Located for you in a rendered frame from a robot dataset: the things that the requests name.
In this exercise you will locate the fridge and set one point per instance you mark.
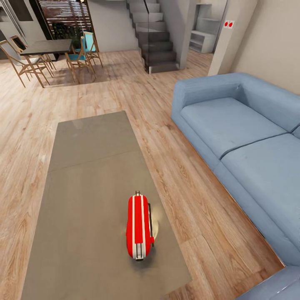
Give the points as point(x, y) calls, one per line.
point(23, 18)

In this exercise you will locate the stairs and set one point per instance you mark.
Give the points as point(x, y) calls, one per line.
point(152, 39)

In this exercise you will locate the coffee table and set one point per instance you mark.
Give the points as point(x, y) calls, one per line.
point(79, 250)

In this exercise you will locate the fixed window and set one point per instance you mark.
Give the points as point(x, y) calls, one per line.
point(68, 19)

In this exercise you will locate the radio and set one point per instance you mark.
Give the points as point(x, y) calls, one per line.
point(138, 229)

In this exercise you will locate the sofa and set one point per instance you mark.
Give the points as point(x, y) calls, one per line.
point(247, 131)

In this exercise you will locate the breakfast table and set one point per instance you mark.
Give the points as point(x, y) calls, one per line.
point(49, 47)

